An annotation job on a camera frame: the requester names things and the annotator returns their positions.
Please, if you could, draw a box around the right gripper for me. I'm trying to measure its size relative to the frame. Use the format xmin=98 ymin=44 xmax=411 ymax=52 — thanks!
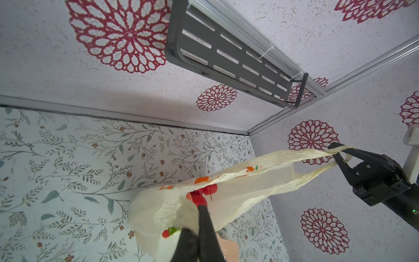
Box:
xmin=328 ymin=141 xmax=419 ymax=230

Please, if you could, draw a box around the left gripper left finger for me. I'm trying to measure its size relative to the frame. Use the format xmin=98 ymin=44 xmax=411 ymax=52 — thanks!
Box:
xmin=171 ymin=229 xmax=198 ymax=262

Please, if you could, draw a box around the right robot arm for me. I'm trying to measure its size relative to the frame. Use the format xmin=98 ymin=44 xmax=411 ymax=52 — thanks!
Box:
xmin=333 ymin=124 xmax=419 ymax=230

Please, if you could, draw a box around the red strawberry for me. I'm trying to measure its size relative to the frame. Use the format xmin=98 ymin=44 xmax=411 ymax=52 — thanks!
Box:
xmin=162 ymin=230 xmax=171 ymax=239

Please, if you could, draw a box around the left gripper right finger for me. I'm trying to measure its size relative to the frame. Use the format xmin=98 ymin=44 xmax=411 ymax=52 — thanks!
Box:
xmin=197 ymin=205 xmax=225 ymax=262

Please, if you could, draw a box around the grey wall shelf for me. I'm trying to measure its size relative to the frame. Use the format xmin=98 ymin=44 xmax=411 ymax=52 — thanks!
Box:
xmin=165 ymin=1 xmax=309 ymax=109

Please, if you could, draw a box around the green grape bunch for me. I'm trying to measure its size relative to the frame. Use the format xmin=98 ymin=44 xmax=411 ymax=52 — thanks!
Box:
xmin=168 ymin=227 xmax=182 ymax=235

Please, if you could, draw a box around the red cherry fruit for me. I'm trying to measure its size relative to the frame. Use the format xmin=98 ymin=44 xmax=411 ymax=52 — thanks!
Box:
xmin=186 ymin=184 xmax=218 ymax=207

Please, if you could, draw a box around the pink scalloped bowl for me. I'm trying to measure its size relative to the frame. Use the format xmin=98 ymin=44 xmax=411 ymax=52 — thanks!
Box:
xmin=216 ymin=234 xmax=240 ymax=262

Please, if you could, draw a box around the cream plastic fruit bag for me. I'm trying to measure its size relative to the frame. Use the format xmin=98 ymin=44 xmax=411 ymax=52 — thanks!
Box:
xmin=128 ymin=147 xmax=342 ymax=262

